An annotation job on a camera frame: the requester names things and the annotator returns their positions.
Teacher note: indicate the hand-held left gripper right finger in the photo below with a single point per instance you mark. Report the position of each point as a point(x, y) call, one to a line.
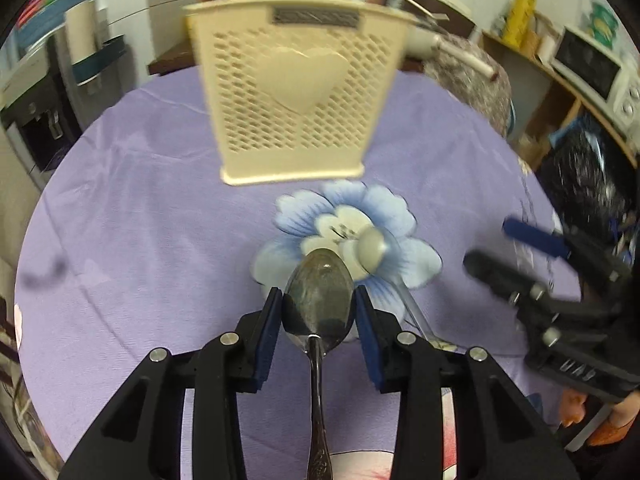
point(370, 345)

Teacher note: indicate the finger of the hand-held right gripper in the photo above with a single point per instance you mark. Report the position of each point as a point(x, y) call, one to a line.
point(535, 237)
point(495, 272)

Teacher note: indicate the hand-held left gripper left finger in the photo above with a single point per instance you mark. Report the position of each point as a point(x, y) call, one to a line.
point(270, 340)

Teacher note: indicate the oval metal spoon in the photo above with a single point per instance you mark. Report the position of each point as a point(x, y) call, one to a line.
point(320, 295)

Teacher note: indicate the cream perforated utensil holder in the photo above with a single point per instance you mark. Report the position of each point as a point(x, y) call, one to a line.
point(300, 80)

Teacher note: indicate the person's right forearm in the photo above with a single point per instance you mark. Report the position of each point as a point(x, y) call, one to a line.
point(617, 435)

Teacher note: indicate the person's right hand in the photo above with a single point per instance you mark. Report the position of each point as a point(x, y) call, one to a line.
point(572, 407)

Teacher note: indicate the black plastic bag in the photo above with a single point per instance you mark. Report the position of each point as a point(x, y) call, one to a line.
point(585, 175)

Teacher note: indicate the round bowl metal spoon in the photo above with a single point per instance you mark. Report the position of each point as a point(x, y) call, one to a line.
point(372, 250)

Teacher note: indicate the wooden cabinet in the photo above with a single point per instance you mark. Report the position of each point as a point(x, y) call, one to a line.
point(545, 105)

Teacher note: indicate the floral cloth covered stool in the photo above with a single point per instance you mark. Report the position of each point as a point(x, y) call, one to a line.
point(465, 90)

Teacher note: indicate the white microwave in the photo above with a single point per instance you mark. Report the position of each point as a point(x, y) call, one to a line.
point(590, 67)

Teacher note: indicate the white jar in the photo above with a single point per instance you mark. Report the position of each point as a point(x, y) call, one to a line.
point(547, 47)

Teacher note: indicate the yellow packet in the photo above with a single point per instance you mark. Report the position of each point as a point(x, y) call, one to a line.
point(519, 15)

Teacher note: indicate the green packet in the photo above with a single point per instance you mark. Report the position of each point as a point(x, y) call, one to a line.
point(602, 22)

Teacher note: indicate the white rice cooker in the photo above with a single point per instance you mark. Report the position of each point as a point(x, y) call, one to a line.
point(450, 15)

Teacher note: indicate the wooden side table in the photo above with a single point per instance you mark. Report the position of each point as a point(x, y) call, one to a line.
point(175, 57)

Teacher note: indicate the grey water dispenser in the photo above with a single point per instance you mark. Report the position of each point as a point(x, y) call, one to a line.
point(40, 125)

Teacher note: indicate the white paper roll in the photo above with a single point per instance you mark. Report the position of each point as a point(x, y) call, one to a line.
point(81, 30)

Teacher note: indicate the dark teal wall rack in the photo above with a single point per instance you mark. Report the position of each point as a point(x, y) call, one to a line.
point(100, 60)

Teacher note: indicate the wall poster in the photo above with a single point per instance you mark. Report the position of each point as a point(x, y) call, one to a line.
point(55, 0)

